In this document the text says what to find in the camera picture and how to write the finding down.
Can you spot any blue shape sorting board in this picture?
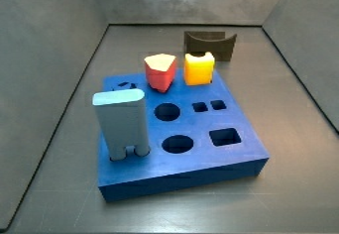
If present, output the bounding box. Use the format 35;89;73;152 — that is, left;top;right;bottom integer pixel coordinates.
98;70;269;201

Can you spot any light blue tall block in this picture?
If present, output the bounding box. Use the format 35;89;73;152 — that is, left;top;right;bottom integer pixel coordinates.
93;88;150;161

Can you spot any red wedge block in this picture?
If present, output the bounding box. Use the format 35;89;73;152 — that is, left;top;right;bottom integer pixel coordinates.
145;54;177;93

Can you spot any yellow notched block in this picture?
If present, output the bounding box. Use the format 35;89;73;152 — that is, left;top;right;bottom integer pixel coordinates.
185;52;215;85

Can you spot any dark brown curved block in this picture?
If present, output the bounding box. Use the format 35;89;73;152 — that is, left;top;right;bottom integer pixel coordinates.
185;31;238;61

